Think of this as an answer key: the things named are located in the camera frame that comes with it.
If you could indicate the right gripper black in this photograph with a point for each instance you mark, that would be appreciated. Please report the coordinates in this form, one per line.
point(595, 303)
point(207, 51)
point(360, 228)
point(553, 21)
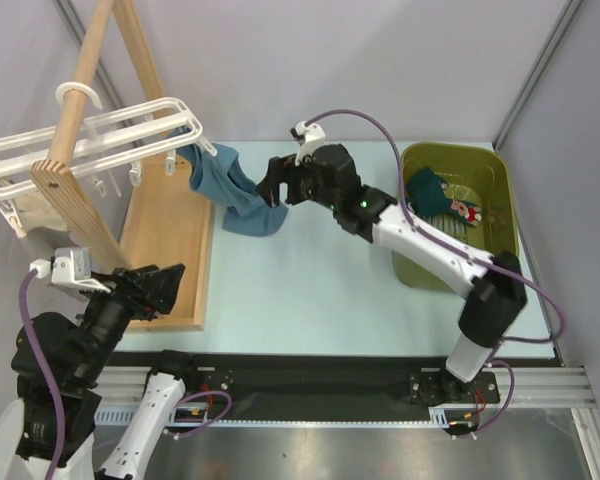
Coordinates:
point(288, 179)

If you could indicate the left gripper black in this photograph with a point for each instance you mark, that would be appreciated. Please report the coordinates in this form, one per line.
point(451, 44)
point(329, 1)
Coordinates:
point(147, 289)

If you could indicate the blue sock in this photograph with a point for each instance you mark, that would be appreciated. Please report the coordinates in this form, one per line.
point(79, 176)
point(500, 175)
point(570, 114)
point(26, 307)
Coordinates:
point(221, 180)

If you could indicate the dark green sock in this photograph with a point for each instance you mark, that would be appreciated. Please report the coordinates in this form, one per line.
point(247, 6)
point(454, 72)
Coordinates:
point(425, 191)

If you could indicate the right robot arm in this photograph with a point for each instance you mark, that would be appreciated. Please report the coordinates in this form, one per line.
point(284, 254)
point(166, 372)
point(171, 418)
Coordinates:
point(490, 285)

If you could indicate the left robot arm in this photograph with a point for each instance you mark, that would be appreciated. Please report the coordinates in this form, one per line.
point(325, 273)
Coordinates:
point(58, 364)

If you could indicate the beige grey sock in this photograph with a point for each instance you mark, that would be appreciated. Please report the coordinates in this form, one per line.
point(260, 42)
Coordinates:
point(39, 228)

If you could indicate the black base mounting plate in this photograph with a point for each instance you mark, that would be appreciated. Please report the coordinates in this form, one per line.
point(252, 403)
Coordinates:
point(330, 389)

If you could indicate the green sock with reindeer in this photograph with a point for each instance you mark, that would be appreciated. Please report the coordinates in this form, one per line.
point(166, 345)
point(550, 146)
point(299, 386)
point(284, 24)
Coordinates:
point(467, 212)

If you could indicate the olive green plastic basket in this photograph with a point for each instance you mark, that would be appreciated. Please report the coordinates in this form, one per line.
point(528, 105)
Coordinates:
point(462, 191)

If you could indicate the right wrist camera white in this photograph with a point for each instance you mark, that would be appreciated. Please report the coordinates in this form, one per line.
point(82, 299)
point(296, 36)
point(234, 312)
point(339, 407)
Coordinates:
point(309, 137)

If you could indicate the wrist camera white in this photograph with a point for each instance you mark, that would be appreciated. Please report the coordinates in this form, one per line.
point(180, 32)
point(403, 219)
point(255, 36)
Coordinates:
point(309, 137)
point(69, 268)

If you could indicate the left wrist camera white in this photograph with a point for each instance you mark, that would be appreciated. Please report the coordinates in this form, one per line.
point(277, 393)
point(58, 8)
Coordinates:
point(69, 268)

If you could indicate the wooden drying rack frame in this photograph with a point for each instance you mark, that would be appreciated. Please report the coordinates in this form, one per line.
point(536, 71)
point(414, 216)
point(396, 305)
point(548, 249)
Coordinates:
point(165, 221)

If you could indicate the aluminium rail frame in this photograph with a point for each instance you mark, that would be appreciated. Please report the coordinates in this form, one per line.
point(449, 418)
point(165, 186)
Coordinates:
point(532, 388)

